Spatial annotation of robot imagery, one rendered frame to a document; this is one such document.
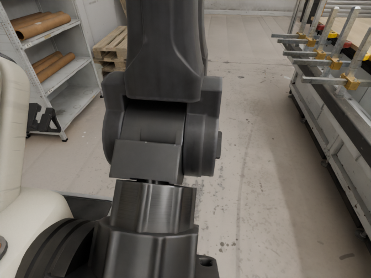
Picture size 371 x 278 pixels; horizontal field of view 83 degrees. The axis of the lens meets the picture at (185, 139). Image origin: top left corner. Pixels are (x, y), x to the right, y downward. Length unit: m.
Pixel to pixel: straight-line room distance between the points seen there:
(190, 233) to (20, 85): 0.18
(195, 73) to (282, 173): 1.83
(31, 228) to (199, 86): 0.17
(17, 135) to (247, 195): 1.61
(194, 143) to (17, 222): 0.15
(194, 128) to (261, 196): 1.59
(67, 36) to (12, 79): 2.63
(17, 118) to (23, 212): 0.08
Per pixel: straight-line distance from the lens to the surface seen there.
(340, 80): 1.56
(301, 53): 1.96
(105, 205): 0.42
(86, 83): 2.98
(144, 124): 0.18
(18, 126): 0.22
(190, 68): 0.16
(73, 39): 2.82
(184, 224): 0.17
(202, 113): 0.18
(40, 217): 0.21
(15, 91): 0.22
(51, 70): 2.43
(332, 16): 1.99
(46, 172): 2.15
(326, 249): 1.71
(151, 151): 0.17
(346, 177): 1.93
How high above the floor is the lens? 1.37
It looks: 41 degrees down
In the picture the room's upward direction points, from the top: straight up
